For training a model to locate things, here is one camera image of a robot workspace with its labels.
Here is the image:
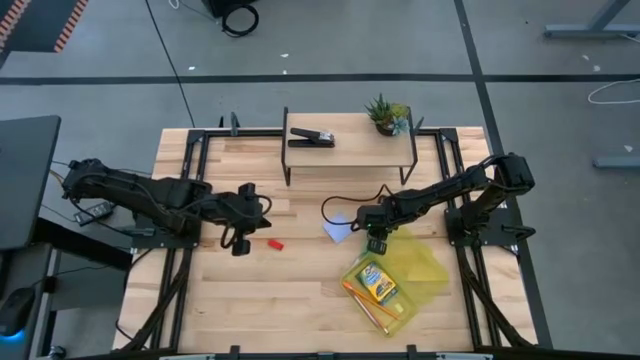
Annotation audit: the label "black power adapter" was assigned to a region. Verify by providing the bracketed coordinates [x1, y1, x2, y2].
[73, 200, 114, 226]

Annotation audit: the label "orange striped floor mat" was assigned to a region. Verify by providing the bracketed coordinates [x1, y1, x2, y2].
[0, 0, 89, 54]

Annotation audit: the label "dark desk top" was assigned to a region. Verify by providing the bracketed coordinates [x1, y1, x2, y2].
[0, 115, 62, 251]

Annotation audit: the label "yellow translucent pencil case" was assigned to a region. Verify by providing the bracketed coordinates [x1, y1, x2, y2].
[341, 227, 451, 338]

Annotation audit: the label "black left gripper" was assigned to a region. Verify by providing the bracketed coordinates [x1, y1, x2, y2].
[214, 182, 274, 257]

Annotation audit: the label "black table frame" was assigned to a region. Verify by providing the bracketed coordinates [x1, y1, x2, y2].
[119, 127, 539, 354]

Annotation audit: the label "white floor cable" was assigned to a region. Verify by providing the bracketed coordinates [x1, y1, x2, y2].
[587, 78, 640, 105]

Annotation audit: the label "wooden shelf riser black legs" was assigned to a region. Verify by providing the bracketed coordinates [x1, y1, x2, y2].
[280, 105, 420, 187]

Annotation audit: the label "coiled black cable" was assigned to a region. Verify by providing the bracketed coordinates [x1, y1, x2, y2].
[221, 3, 260, 39]

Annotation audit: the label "crayon box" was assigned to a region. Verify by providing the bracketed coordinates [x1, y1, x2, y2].
[355, 260, 399, 305]

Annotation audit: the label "potted succulent plant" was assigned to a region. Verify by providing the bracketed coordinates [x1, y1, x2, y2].
[364, 93, 412, 137]

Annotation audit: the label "grey table foot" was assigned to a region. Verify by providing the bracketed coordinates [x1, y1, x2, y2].
[593, 155, 640, 170]
[543, 0, 640, 40]

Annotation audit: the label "yellow pencil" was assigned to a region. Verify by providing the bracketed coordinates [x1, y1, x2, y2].
[349, 294, 391, 336]

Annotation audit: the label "pale blue sticky note pad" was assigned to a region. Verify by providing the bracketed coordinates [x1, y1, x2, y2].
[322, 213, 355, 245]

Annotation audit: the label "black stapler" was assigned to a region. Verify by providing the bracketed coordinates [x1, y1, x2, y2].
[287, 126, 336, 149]

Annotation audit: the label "black computer mouse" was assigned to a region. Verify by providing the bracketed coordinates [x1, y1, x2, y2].
[0, 287, 36, 339]

